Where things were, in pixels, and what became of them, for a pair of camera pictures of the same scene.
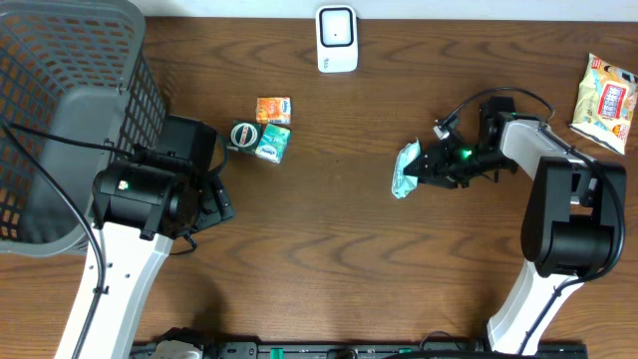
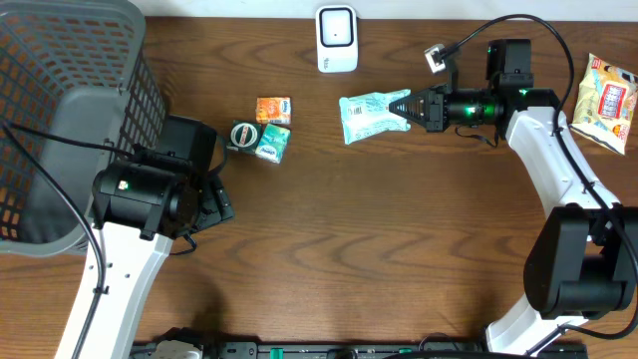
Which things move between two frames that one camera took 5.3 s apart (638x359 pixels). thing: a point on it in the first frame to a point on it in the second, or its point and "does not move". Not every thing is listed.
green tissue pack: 273,143 does not move
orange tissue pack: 273,110 does not move
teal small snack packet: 403,184 to 369,114
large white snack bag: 606,103 does not move
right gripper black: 436,168 to 432,108
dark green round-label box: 244,137 does not move
